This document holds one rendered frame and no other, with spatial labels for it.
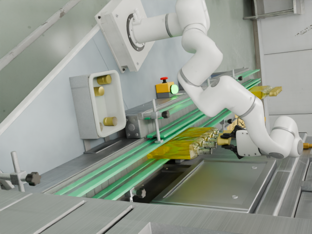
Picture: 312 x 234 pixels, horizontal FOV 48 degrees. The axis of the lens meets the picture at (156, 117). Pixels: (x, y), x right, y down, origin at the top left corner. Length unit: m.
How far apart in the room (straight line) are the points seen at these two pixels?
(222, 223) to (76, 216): 0.15
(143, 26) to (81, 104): 0.42
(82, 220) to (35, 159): 0.79
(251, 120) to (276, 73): 6.12
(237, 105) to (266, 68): 6.18
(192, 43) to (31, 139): 0.58
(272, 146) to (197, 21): 0.49
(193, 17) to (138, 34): 0.30
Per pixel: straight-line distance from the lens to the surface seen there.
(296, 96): 7.26
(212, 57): 1.11
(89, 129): 1.25
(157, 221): 0.34
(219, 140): 1.41
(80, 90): 1.24
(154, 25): 1.43
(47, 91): 1.18
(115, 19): 1.39
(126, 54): 1.45
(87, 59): 1.35
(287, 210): 1.19
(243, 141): 1.35
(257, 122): 1.14
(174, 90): 1.73
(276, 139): 1.19
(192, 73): 1.14
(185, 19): 1.26
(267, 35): 7.24
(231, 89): 1.08
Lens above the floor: 1.60
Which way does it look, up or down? 29 degrees down
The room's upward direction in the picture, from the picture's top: 88 degrees clockwise
